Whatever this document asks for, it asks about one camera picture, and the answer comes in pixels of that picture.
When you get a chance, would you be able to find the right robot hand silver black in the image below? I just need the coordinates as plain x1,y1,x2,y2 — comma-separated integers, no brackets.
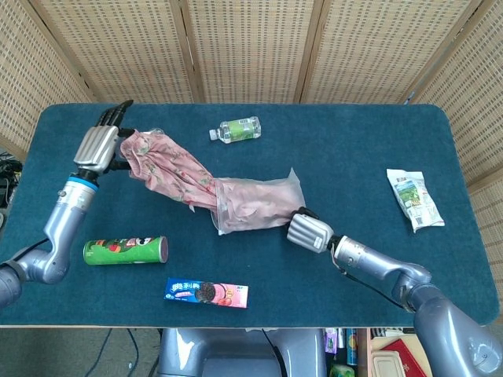
286,207,335,252

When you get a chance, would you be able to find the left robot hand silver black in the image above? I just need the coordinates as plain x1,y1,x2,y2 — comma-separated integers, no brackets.
73,99,137,175

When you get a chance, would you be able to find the transparent plastic zip bag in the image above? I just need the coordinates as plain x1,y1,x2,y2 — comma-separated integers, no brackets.
211,167,307,236

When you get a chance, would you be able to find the pink floral cloth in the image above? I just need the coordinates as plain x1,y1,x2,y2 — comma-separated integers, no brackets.
119,127,299,232

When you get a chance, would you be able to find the blue felt table mat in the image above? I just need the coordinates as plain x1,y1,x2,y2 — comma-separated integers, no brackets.
0,102,500,329

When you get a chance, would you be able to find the woven rattan screen panel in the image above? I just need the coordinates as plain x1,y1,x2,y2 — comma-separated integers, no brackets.
408,0,503,272
0,0,95,158
300,0,484,105
178,0,327,105
29,0,205,105

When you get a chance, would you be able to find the green chips can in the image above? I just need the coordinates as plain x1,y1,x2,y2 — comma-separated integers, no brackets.
83,235,170,266

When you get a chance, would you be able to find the white green snack pouch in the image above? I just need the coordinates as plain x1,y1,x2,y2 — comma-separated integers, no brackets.
386,168,446,233

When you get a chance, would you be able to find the purple package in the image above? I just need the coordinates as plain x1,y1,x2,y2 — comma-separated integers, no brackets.
324,328,339,354

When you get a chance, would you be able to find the blue pink Oreo box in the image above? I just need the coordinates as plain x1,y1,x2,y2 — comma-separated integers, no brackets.
163,277,249,309

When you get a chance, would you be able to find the blue yellow bottle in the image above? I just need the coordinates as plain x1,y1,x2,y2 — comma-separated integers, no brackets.
345,328,359,366

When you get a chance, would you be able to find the clear bottle with green label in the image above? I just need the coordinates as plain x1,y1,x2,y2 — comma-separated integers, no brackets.
208,115,263,145

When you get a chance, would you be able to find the beige cardboard box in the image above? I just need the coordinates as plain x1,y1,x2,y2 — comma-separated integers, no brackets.
371,328,433,377

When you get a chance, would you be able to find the green package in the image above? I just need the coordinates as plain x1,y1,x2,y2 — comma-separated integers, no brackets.
329,363,357,377

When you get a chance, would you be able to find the grey robot torso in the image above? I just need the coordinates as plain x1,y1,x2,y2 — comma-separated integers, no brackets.
156,328,327,377

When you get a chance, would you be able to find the red book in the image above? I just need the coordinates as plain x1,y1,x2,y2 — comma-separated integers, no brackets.
380,339,428,377

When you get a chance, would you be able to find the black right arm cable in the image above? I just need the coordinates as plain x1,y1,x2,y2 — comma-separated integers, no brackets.
333,251,416,313

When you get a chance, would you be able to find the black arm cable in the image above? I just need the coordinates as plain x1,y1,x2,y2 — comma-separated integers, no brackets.
333,251,416,313
0,239,52,268

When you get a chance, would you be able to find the black cable bundle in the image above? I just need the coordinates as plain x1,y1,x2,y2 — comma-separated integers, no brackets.
0,148,23,232

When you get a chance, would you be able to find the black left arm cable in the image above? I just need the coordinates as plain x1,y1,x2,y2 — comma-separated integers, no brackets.
0,239,52,268

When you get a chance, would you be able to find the black torso cable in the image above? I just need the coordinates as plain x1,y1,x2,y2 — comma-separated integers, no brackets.
261,328,286,377

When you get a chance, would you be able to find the blue floor cable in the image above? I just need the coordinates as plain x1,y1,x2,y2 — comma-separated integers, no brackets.
84,328,113,377

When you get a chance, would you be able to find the black floor cable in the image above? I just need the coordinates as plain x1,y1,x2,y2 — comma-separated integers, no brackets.
125,328,141,377

